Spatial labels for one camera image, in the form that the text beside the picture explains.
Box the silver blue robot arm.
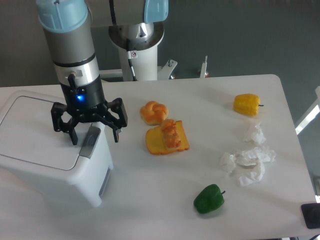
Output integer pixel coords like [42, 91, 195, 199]
[36, 0, 169, 144]

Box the white frame at right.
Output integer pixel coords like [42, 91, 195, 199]
[294, 86, 320, 135]

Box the black device at table edge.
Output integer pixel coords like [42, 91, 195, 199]
[300, 203, 320, 229]

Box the white trash can lid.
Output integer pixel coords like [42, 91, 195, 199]
[0, 92, 90, 171]

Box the upper crumpled white paper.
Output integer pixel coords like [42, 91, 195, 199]
[243, 121, 266, 146]

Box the small crumpled white paper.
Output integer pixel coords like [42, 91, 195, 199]
[219, 152, 236, 173]

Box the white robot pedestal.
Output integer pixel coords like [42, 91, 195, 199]
[108, 21, 165, 82]

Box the white metal base frame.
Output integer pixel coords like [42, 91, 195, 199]
[99, 55, 209, 82]

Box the green bell pepper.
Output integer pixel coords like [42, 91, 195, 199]
[193, 184, 225, 214]

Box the large crumpled white paper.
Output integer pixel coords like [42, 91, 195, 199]
[235, 145, 276, 187]

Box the braided bread roll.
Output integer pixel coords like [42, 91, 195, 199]
[139, 101, 169, 126]

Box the yellow bell pepper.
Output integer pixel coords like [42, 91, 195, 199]
[233, 93, 264, 117]

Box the orange croissant pastry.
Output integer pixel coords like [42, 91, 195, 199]
[160, 119, 182, 150]

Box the black cable on pedestal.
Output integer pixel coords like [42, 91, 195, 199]
[125, 38, 138, 82]

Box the yellow toast slice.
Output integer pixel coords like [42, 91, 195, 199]
[145, 120, 190, 155]

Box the white trash can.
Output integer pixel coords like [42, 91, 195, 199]
[0, 90, 113, 207]

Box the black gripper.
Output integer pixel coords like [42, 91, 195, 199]
[50, 78, 129, 146]

